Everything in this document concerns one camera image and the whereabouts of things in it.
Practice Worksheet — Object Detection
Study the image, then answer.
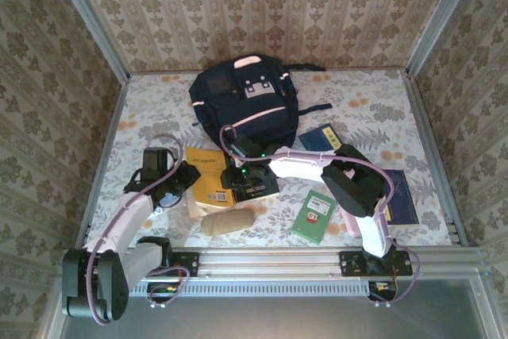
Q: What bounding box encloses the yellow book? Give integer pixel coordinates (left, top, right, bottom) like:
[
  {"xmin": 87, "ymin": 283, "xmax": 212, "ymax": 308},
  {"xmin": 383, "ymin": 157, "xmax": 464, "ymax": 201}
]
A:
[{"xmin": 184, "ymin": 145, "xmax": 239, "ymax": 219}]

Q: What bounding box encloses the slotted cable duct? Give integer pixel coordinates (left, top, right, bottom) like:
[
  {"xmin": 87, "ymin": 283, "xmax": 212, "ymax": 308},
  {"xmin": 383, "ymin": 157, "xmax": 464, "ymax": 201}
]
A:
[{"xmin": 129, "ymin": 279, "xmax": 370, "ymax": 297}]

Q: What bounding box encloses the beige pencil case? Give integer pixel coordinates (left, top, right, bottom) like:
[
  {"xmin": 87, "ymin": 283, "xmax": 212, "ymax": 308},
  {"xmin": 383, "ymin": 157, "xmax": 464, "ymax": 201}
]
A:
[{"xmin": 200, "ymin": 208, "xmax": 255, "ymax": 236}]

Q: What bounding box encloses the black book with antlers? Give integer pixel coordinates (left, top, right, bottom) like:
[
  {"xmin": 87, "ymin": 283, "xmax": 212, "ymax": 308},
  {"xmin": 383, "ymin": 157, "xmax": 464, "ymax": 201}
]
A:
[{"xmin": 233, "ymin": 174, "xmax": 281, "ymax": 204}]

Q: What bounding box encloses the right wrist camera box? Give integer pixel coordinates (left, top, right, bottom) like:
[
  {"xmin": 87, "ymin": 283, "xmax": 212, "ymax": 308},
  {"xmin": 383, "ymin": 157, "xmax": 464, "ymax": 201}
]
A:
[{"xmin": 229, "ymin": 135, "xmax": 264, "ymax": 158}]

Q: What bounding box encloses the left aluminium table rail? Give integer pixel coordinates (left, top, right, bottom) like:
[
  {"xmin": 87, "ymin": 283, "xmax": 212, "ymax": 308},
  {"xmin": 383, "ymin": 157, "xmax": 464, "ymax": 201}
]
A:
[{"xmin": 75, "ymin": 76, "xmax": 130, "ymax": 248}]

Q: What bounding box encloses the aluminium table rail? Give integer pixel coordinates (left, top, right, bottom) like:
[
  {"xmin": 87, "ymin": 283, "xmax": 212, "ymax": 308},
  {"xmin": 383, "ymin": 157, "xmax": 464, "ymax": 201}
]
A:
[
  {"xmin": 75, "ymin": 76, "xmax": 130, "ymax": 248},
  {"xmin": 404, "ymin": 71, "xmax": 469, "ymax": 247}
]

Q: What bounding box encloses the navy book with gold text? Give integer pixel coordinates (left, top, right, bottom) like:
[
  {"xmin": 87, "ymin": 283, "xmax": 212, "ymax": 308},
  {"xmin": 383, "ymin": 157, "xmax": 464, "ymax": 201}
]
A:
[{"xmin": 383, "ymin": 169, "xmax": 420, "ymax": 225}]

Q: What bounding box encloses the grey metal sheet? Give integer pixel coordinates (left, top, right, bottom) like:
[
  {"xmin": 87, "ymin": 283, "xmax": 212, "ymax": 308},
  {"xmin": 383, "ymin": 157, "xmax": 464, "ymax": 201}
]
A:
[{"xmin": 59, "ymin": 295, "xmax": 491, "ymax": 339}]

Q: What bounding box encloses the green notebook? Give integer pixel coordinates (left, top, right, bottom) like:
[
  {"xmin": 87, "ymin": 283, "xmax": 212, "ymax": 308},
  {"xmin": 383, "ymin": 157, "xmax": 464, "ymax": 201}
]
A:
[{"xmin": 291, "ymin": 190, "xmax": 337, "ymax": 245}]

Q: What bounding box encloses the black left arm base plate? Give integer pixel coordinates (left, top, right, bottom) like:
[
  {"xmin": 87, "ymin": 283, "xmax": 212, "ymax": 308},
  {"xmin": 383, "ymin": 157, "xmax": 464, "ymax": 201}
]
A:
[{"xmin": 158, "ymin": 252, "xmax": 199, "ymax": 277}]

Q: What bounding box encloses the navy blue backpack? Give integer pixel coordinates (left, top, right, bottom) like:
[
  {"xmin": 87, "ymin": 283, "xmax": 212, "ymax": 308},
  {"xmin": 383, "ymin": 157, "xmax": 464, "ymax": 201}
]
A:
[{"xmin": 189, "ymin": 52, "xmax": 333, "ymax": 156}]

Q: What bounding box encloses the left aluminium frame post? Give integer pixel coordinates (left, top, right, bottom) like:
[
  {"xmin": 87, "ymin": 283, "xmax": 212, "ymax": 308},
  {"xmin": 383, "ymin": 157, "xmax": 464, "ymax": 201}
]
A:
[{"xmin": 47, "ymin": 0, "xmax": 130, "ymax": 80}]

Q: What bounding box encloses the small coloured wire bundle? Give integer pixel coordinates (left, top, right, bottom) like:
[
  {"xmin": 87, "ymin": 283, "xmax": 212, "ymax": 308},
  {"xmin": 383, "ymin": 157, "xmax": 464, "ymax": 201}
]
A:
[
  {"xmin": 147, "ymin": 282, "xmax": 179, "ymax": 309},
  {"xmin": 368, "ymin": 279, "xmax": 398, "ymax": 309}
]

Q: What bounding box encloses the aluminium mounting rail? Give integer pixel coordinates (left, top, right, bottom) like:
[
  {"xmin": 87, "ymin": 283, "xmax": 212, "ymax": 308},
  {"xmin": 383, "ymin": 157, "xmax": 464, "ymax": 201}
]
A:
[{"xmin": 59, "ymin": 247, "xmax": 483, "ymax": 277}]

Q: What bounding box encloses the right aluminium frame post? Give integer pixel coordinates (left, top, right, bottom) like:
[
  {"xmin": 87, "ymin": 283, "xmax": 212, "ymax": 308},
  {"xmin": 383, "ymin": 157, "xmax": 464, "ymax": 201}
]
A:
[{"xmin": 406, "ymin": 0, "xmax": 483, "ymax": 74}]

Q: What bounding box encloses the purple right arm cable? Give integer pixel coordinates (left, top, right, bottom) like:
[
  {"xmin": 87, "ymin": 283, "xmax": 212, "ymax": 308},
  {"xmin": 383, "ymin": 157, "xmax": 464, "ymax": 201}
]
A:
[{"xmin": 220, "ymin": 124, "xmax": 421, "ymax": 304}]

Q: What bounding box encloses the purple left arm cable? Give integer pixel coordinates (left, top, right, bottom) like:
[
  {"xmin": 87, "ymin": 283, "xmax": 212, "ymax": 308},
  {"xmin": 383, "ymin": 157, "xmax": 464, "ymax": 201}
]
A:
[{"xmin": 85, "ymin": 133, "xmax": 190, "ymax": 326}]

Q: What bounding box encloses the aluminium frame post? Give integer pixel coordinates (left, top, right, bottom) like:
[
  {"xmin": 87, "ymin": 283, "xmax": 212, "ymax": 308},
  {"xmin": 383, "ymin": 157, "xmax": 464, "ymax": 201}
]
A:
[
  {"xmin": 47, "ymin": 0, "xmax": 130, "ymax": 80},
  {"xmin": 406, "ymin": 0, "xmax": 483, "ymax": 74}
]

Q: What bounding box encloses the right aluminium table rail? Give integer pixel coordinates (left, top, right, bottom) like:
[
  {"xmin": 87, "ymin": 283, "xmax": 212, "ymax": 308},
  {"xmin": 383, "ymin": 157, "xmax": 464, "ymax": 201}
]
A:
[{"xmin": 404, "ymin": 71, "xmax": 469, "ymax": 247}]

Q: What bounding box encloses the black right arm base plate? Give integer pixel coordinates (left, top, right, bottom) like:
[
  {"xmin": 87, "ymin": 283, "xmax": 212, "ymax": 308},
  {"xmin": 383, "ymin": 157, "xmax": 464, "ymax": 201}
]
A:
[{"xmin": 340, "ymin": 250, "xmax": 413, "ymax": 277}]

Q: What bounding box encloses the pink pencil case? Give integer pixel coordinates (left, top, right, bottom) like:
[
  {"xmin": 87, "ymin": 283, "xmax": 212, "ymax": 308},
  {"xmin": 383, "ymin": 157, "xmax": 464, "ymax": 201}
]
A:
[{"xmin": 341, "ymin": 211, "xmax": 360, "ymax": 237}]

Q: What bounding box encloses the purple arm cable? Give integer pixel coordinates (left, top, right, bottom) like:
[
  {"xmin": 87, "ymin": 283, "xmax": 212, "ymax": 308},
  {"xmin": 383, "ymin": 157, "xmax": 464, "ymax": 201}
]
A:
[
  {"xmin": 220, "ymin": 124, "xmax": 421, "ymax": 304},
  {"xmin": 85, "ymin": 133, "xmax": 190, "ymax": 326}
]

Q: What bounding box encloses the blue notebook with yellow label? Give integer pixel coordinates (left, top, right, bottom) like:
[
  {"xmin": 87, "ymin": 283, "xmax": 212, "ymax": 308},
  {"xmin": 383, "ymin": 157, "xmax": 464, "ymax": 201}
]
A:
[{"xmin": 298, "ymin": 124, "xmax": 343, "ymax": 153}]

